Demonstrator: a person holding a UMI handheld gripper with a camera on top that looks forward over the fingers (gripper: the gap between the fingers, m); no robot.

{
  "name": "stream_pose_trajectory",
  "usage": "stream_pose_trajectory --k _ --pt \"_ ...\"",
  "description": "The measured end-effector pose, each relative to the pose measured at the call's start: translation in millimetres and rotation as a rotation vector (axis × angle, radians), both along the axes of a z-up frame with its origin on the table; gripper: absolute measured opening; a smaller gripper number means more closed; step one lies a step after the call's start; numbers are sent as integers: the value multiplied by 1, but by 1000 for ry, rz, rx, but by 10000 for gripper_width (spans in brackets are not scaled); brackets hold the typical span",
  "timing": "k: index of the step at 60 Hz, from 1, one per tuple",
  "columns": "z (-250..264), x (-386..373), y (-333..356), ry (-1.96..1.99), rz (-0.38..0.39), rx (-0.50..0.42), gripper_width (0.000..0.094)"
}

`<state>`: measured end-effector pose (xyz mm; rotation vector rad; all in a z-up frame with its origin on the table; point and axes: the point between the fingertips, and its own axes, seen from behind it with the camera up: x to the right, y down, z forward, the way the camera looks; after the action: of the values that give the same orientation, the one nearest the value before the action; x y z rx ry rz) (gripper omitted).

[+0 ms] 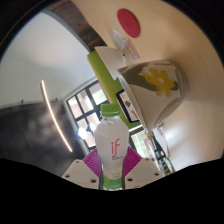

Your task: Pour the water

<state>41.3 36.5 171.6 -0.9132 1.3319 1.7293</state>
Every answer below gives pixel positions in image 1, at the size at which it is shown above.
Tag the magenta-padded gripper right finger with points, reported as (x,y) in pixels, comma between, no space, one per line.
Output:
(146,170)

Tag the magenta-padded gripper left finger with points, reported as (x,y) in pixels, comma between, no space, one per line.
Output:
(78,171)

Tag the green-capped clear drink bottle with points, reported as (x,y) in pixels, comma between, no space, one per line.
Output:
(111,140)

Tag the group of dark pendant lamps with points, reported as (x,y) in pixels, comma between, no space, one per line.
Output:
(82,132)

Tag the long curved ceiling light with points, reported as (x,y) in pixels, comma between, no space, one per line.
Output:
(53,116)

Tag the large dark-framed grid window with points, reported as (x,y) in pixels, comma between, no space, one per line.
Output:
(85,103)

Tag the white patterned cup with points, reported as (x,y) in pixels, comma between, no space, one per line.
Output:
(160,96)

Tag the green upholstered bench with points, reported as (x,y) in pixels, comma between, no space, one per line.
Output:
(103,75)

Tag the white bowl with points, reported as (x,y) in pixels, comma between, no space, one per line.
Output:
(108,60)

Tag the colourful printed sheet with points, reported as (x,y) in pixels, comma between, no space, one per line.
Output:
(132,50)

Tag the white phone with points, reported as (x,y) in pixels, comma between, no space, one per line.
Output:
(118,39)

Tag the flat round red coaster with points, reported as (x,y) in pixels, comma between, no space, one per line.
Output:
(128,22)

